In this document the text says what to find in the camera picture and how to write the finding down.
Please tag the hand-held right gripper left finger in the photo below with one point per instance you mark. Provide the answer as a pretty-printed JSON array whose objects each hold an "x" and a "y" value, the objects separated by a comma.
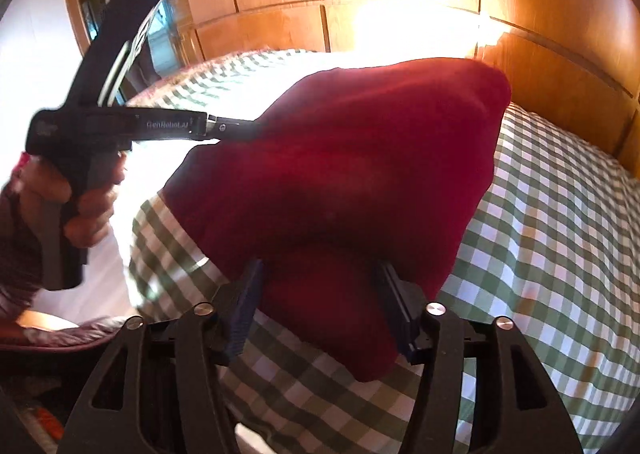
[{"x": 247, "y": 309}]

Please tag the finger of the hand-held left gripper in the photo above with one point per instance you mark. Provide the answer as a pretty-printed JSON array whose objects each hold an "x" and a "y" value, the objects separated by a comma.
[{"x": 235, "y": 126}]

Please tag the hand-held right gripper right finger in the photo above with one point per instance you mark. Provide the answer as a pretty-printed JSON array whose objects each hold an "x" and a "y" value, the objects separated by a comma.
[{"x": 397, "y": 314}]

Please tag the red knit garment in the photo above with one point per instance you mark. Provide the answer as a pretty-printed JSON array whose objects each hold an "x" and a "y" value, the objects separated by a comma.
[{"x": 340, "y": 174}]

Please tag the person's left forearm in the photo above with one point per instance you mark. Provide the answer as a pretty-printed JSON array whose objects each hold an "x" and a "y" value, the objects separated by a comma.
[{"x": 17, "y": 254}]

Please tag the person's left hand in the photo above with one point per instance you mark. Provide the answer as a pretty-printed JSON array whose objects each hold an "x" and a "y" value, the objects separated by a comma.
[{"x": 95, "y": 214}]

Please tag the wooden framed mirror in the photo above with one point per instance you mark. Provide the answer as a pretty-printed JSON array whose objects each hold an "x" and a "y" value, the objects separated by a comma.
[{"x": 145, "y": 9}]

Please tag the green checked bed sheet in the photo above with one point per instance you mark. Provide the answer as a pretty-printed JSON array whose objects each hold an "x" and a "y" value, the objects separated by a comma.
[{"x": 540, "y": 244}]

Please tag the pink quilted cloth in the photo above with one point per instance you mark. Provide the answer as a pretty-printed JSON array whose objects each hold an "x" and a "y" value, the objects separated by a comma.
[{"x": 65, "y": 334}]

